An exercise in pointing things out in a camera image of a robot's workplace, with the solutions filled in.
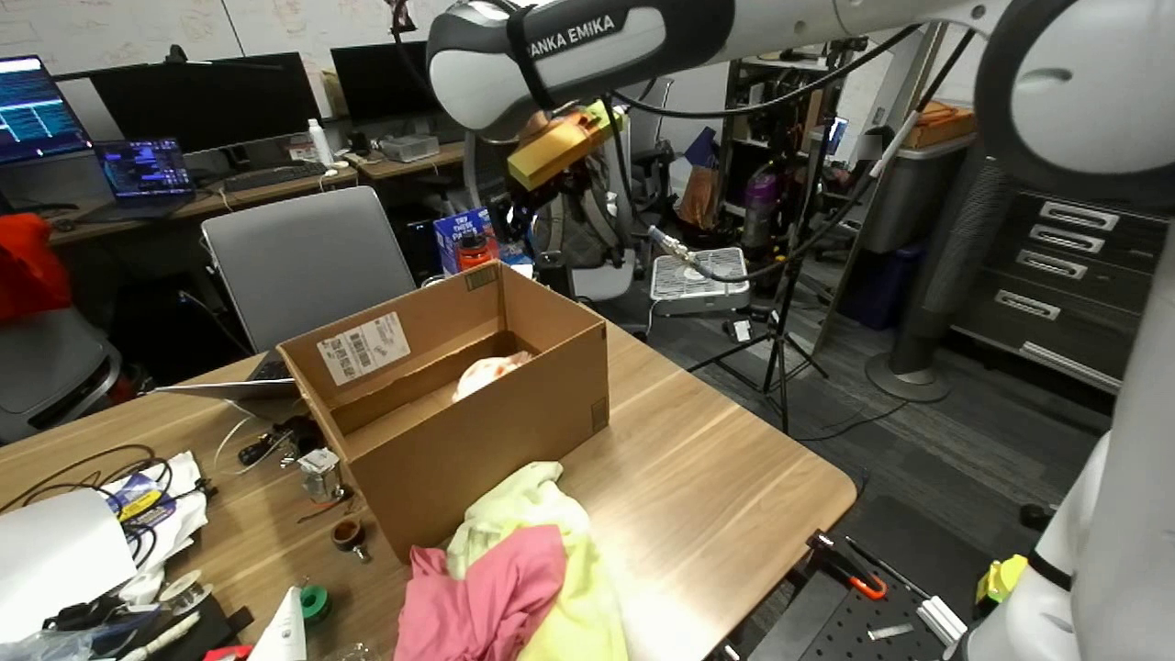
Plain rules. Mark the small silver metal part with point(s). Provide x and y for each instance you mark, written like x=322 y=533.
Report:
x=942 y=617

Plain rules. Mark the black tripod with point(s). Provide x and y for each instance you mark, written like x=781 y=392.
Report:
x=775 y=354

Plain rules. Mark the white triangular paper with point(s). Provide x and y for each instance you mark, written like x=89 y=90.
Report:
x=283 y=632

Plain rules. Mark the red black hand tool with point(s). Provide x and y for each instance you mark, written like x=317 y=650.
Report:
x=848 y=571

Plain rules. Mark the laptop with purple screen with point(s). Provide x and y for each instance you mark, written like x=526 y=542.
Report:
x=144 y=165

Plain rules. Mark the green tape roll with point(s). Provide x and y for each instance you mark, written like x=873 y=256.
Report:
x=315 y=600

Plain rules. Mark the black monitor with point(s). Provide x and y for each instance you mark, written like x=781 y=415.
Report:
x=378 y=80
x=206 y=98

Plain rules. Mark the small white adapter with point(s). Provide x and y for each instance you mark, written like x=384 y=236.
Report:
x=317 y=468

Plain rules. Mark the blue printed box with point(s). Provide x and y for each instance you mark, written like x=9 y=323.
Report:
x=464 y=241

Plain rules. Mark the orange red jacket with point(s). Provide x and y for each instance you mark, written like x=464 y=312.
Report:
x=32 y=263

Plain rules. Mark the white plastic case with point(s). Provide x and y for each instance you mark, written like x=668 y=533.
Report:
x=700 y=276

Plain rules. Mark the grey chair seat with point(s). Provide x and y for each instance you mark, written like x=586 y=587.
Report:
x=48 y=367

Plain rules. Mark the dark blue bin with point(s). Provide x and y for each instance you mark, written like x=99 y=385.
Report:
x=884 y=287

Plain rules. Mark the brown cardboard box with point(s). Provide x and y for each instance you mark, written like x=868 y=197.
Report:
x=488 y=441

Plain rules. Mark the yellow green tape piece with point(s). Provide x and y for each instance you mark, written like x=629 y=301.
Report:
x=1005 y=574

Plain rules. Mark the yellow green cloth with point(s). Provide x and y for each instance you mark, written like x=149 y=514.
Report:
x=520 y=501

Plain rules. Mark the black shelf rack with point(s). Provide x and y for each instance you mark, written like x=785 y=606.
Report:
x=785 y=135

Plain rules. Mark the grey padded chair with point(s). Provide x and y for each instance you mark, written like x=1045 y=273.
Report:
x=307 y=263

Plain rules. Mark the yellow green wrist camera bar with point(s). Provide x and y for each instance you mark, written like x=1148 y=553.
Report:
x=552 y=148

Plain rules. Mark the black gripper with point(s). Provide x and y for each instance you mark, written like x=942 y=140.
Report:
x=588 y=197

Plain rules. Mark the small brown tape roll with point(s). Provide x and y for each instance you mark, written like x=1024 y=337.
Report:
x=350 y=533

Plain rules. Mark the small black tool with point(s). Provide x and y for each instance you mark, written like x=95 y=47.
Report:
x=278 y=441

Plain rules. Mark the orange shelf item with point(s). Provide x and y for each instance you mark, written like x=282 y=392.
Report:
x=942 y=124

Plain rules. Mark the white cloth with yellow bits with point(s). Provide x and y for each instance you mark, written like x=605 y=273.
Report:
x=168 y=514

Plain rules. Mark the lit blue purple monitor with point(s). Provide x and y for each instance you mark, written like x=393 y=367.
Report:
x=39 y=110

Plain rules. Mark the pink cloth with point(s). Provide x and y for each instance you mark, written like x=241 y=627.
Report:
x=477 y=606

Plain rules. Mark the olive grey backpack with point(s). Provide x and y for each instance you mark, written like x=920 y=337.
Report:
x=610 y=241

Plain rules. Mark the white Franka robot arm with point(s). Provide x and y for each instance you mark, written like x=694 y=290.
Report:
x=1076 y=98

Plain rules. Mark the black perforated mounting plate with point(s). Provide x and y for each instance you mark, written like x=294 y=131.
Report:
x=831 y=629

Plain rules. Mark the grey pedestal stand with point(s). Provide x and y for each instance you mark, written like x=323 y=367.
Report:
x=942 y=271

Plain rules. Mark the dark grey drawer cabinet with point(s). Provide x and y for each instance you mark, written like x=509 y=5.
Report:
x=1065 y=287

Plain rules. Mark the peach shirt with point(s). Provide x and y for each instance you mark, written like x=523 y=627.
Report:
x=482 y=371

